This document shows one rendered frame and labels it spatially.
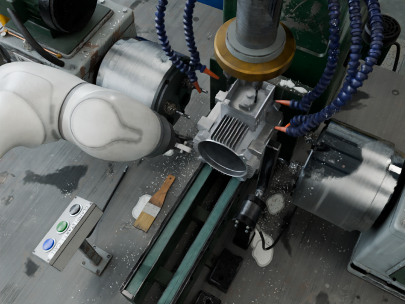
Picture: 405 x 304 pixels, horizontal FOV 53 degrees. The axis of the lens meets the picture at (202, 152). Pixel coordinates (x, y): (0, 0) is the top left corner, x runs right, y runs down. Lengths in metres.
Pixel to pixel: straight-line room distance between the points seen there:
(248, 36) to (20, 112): 0.46
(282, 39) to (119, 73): 0.46
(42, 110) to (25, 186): 0.81
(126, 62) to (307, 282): 0.80
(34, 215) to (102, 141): 0.85
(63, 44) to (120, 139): 0.68
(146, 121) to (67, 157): 0.85
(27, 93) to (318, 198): 0.69
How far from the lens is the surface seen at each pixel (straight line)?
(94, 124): 0.58
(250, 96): 1.10
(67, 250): 1.04
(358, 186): 1.01
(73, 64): 1.18
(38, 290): 1.32
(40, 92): 0.67
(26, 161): 1.50
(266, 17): 0.84
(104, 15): 1.28
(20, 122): 0.66
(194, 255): 1.13
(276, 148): 0.88
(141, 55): 1.16
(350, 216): 1.04
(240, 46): 0.90
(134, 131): 0.60
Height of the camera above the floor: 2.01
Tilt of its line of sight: 61 degrees down
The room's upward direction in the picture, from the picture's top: 2 degrees counter-clockwise
